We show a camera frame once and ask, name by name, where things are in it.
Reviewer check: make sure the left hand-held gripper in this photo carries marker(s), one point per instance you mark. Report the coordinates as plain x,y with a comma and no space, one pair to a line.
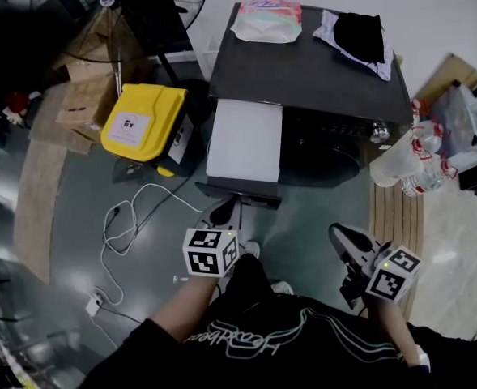
205,257

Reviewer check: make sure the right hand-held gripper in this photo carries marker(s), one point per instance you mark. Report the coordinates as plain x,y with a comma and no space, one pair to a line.
388,282

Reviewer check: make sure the white detergent drawer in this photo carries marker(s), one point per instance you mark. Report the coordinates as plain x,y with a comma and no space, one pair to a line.
244,140

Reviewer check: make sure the person's left forearm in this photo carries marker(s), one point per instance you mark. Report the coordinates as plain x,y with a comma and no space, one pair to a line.
185,310

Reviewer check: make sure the person's right forearm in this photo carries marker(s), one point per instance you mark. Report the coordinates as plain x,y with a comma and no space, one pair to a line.
396,330

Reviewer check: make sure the pink detergent refill pouch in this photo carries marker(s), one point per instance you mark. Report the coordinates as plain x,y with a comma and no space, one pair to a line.
268,20

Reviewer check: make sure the person's left white shoe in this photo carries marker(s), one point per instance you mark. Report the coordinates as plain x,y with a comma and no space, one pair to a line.
251,249

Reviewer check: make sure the person's white shoe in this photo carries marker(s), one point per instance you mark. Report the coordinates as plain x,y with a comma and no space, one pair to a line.
282,287
251,249

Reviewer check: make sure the wooden slat floor mat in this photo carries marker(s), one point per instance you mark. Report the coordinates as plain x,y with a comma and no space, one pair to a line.
396,225

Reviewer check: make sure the person's black trousers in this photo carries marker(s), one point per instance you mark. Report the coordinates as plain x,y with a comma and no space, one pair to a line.
248,278

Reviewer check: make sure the person's right white shoe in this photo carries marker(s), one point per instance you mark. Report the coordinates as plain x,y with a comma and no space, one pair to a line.
282,287

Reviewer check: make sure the large clear water bottle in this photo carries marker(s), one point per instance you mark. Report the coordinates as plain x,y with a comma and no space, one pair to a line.
392,160

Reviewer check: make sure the clear bottle with red cap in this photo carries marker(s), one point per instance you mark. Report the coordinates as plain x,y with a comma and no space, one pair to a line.
426,138
419,111
428,176

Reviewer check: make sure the silver washing machine knob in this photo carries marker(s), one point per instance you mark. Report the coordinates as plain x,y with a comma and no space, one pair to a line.
380,132

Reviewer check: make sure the yellow plastic case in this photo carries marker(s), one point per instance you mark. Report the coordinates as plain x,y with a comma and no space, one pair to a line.
141,124

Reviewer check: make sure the person's black printed t-shirt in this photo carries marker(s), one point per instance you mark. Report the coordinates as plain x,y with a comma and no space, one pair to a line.
286,347

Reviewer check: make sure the white power strip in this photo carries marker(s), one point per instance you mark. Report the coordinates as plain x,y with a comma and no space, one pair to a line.
95,303

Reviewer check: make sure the black washing machine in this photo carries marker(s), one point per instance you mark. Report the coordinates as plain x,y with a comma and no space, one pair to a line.
303,75

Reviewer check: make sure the clear plastic storage box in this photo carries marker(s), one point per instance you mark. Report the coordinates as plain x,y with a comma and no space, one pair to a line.
465,124

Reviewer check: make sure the brown cardboard box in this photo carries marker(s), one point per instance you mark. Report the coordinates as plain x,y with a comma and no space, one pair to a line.
86,108
96,35

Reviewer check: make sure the black cloth on white bag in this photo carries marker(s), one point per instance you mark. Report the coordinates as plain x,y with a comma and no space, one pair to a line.
384,69

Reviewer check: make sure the brown cardboard floor sheet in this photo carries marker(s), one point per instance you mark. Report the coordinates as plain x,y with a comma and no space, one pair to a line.
39,201

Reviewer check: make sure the flat cardboard panel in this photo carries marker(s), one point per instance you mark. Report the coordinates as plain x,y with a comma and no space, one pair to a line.
444,75

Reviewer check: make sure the red garment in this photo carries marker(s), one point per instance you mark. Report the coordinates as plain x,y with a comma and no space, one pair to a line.
16,103

